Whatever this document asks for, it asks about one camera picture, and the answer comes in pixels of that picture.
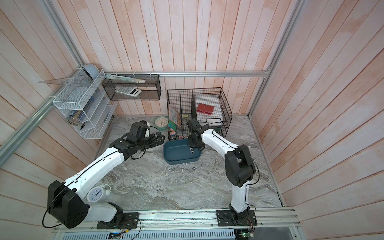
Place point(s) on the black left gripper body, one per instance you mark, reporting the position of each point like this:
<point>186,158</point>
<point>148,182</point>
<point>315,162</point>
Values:
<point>150,141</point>

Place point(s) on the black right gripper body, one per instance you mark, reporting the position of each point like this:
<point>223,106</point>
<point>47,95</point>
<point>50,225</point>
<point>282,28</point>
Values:
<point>191,143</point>

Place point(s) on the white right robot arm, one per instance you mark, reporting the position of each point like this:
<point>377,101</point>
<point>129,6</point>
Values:
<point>240,170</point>

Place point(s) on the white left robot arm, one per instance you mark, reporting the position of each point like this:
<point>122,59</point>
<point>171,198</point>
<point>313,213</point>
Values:
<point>68,202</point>

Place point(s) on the teal plastic storage box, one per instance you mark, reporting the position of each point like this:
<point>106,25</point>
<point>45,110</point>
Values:
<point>178,152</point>

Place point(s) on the green round clock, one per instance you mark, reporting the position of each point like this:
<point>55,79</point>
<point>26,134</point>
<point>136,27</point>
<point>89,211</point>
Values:
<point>162,123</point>

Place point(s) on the colourful paper folders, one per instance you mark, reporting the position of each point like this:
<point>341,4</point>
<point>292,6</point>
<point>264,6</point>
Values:
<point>175,123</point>

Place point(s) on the white calculator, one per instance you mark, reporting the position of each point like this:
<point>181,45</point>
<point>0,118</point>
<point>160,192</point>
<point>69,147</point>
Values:
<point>128,91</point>

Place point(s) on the green ruler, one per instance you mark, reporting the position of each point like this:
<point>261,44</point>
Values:
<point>126,79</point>

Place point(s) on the white alarm clock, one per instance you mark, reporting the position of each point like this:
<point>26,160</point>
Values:
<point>99,193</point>

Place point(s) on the clear triangle ruler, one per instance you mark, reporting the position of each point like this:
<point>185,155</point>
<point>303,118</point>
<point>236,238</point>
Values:
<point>77,81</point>

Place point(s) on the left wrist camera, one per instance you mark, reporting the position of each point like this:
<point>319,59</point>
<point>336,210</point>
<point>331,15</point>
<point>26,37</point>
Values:
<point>139,132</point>

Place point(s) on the black wire desk organizer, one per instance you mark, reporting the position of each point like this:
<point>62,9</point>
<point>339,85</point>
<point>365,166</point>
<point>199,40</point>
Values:
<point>185,101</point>

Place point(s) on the black wire wall basket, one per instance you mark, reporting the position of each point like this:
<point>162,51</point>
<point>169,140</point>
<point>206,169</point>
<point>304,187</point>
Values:
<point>151,89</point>

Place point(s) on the white wire mesh shelf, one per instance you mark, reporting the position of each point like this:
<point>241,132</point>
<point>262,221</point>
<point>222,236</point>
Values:
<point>88,110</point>

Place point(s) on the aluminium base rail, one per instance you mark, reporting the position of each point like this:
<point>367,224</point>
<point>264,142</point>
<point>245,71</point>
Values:
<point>268,224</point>

